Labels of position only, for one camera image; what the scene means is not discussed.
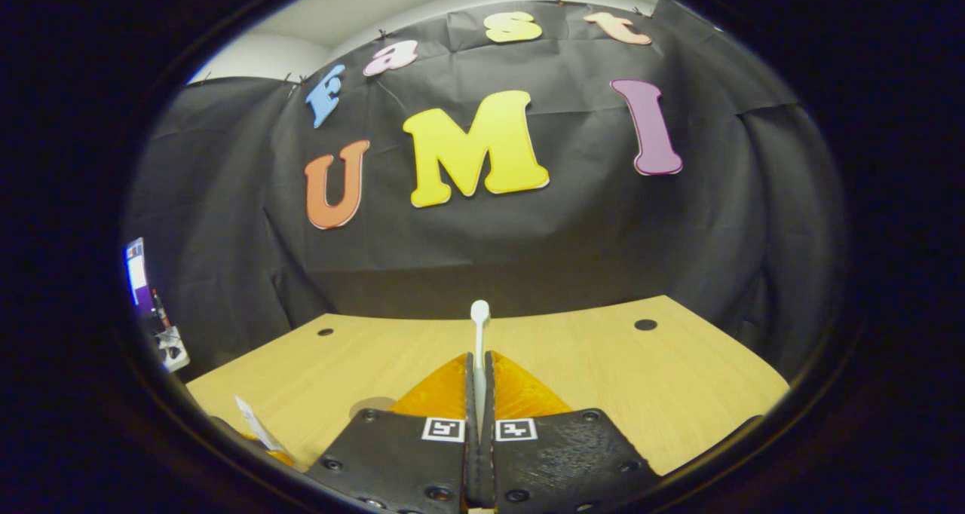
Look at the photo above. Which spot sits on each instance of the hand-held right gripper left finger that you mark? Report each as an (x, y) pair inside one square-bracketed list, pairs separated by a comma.
[(407, 465)]

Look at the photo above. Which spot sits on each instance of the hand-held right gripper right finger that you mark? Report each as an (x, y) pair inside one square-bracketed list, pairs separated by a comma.
[(558, 461)]

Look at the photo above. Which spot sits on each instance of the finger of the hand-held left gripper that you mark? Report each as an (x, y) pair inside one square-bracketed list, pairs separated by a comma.
[(277, 455)]

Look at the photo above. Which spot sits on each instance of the white toothpaste tube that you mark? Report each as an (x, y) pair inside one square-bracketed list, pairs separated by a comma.
[(252, 420)]

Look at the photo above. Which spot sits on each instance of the round brown coaster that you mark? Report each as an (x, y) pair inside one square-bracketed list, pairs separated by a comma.
[(373, 406)]

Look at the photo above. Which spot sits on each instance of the pale green toothbrush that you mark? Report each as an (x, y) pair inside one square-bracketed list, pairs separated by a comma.
[(479, 314)]

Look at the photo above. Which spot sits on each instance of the computer monitor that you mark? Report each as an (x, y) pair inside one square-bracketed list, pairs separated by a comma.
[(137, 276)]

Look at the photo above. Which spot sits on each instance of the black backdrop cloth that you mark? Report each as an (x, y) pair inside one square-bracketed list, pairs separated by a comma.
[(528, 235)]

